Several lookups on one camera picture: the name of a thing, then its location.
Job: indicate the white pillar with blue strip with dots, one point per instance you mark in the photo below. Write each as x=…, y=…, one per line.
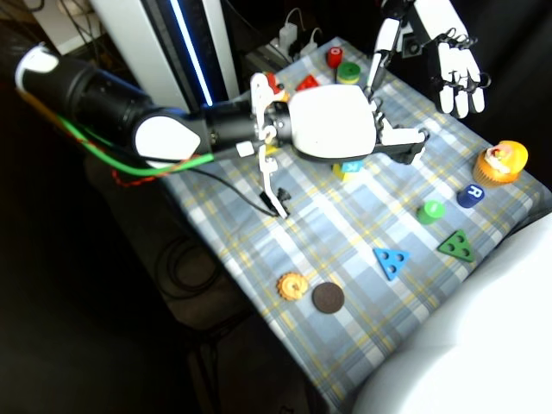
x=142, y=47

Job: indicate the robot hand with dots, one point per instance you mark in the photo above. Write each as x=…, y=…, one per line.
x=457, y=64
x=332, y=123

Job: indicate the green triangle block with holes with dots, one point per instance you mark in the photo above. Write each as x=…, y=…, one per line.
x=458, y=254

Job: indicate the yellow triangle block with holes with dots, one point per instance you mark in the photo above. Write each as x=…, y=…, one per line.
x=273, y=151

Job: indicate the yellow toy cube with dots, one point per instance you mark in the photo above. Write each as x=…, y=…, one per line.
x=347, y=176

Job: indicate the blue toy cube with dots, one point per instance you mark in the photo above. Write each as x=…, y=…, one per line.
x=353, y=167

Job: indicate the red triangle block with holes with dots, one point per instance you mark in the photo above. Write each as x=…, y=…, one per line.
x=307, y=84

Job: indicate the blue cylinder with letter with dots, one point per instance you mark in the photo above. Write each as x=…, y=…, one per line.
x=470, y=196

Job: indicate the white robot torso shell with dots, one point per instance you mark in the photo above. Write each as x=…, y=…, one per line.
x=474, y=336

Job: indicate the blue triangle block with holes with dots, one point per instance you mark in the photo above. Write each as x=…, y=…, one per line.
x=384, y=254

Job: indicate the blue plaid tablecloth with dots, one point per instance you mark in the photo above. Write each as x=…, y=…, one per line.
x=345, y=224

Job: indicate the strawberry toy cupcake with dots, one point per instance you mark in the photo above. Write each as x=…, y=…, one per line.
x=275, y=84

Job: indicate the white power strip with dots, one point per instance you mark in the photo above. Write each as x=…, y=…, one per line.
x=280, y=49

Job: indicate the orange toy cupcake yellow cream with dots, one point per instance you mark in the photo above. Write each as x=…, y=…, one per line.
x=500, y=166

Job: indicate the green toy cylinder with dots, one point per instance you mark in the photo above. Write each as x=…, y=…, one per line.
x=430, y=212

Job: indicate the red toy cylinder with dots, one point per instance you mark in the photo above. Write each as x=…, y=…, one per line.
x=334, y=58

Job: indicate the white charger plug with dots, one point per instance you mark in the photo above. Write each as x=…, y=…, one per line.
x=289, y=34

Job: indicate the yellow swirl biscuit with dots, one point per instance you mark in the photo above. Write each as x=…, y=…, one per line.
x=292, y=286

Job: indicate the brown round sandwich cookie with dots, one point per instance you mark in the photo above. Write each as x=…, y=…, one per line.
x=328, y=297

